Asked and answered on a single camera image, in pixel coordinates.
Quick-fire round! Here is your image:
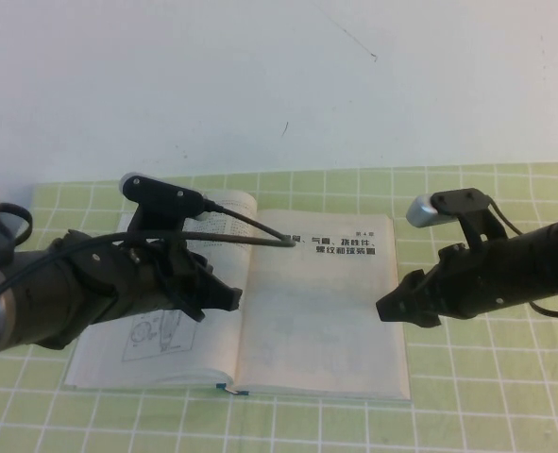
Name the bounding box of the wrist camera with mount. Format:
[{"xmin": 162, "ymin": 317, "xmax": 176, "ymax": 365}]
[
  {"xmin": 404, "ymin": 187, "xmax": 506, "ymax": 246},
  {"xmin": 119, "ymin": 172, "xmax": 213, "ymax": 235}
]

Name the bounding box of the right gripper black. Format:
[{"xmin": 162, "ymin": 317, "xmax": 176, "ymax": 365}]
[{"xmin": 375, "ymin": 235, "xmax": 533, "ymax": 330}]

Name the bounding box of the technical book with diagrams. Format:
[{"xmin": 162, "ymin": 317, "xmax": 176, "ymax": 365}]
[{"xmin": 64, "ymin": 190, "xmax": 412, "ymax": 402}]

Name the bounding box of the black camera cable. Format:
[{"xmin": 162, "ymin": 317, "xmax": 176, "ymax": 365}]
[
  {"xmin": 488, "ymin": 200, "xmax": 558, "ymax": 321},
  {"xmin": 0, "ymin": 200, "xmax": 297, "ymax": 312}
]

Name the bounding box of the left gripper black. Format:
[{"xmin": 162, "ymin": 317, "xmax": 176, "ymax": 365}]
[{"xmin": 77, "ymin": 233, "xmax": 245, "ymax": 327}]

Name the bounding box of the black right camera cable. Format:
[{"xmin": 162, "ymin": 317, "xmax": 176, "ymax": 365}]
[{"xmin": 488, "ymin": 200, "xmax": 558, "ymax": 321}]

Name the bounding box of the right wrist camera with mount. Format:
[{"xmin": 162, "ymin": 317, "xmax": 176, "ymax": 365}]
[{"xmin": 404, "ymin": 187, "xmax": 506, "ymax": 246}]

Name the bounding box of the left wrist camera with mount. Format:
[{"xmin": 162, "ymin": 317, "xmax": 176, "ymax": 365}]
[{"xmin": 119, "ymin": 172, "xmax": 213, "ymax": 235}]

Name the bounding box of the black left camera cable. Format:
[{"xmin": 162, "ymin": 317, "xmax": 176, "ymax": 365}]
[{"xmin": 0, "ymin": 200, "xmax": 297, "ymax": 312}]

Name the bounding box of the green white checked tablecloth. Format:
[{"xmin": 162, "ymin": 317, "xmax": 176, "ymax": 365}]
[{"xmin": 0, "ymin": 161, "xmax": 558, "ymax": 453}]

